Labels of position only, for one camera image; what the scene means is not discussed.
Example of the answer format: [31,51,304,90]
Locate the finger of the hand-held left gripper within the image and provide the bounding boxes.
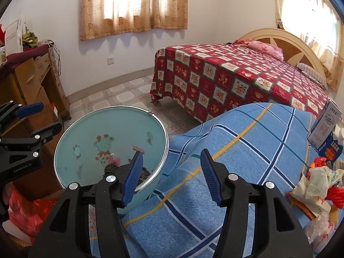
[0,122,63,147]
[0,101,44,121]

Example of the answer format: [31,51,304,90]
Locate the teal trash bin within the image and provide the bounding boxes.
[54,106,170,215]

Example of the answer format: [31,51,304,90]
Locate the red patterned bedspread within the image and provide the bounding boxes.
[150,44,330,124]

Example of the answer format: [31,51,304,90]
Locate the pink floral pillow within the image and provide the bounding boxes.
[247,41,284,61]

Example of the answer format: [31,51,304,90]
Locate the red foam net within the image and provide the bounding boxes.
[326,185,344,202]

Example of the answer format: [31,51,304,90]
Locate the white paper bag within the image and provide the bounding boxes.
[4,19,27,57]

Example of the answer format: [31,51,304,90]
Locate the cream wooden headboard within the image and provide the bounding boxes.
[238,28,327,82]

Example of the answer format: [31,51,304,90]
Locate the cream plastic bag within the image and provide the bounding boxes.
[292,165,335,215]

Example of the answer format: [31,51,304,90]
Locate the large red plastic bag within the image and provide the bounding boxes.
[8,185,55,238]

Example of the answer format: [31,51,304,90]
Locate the tall white carton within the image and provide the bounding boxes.
[307,98,342,152]

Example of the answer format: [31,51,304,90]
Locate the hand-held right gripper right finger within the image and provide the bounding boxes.
[200,148,313,258]

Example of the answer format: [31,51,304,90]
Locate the green cloth bundle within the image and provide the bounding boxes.
[21,32,38,49]

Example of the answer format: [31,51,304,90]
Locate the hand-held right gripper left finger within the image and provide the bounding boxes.
[28,150,144,258]

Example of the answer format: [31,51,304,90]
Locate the black foam net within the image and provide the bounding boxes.
[103,164,151,189]

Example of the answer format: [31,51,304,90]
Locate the orange snack wrapper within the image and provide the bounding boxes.
[286,191,316,219]

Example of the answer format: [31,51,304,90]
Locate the clear plastic bag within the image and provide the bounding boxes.
[305,207,340,248]

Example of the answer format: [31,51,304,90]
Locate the maroon cloth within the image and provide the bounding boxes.
[0,44,51,73]

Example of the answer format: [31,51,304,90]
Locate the white cable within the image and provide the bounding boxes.
[50,40,63,78]

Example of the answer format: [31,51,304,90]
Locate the blue plaid tablecloth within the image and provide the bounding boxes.
[90,103,344,258]

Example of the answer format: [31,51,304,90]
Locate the blue carton with white cap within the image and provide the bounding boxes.
[320,130,344,164]

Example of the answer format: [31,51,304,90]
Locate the wooden dresser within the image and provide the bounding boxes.
[0,43,71,194]

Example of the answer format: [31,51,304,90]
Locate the striped pillow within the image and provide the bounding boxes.
[296,62,329,90]

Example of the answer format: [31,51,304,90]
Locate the beige patterned curtain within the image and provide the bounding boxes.
[79,0,189,41]
[271,0,344,92]

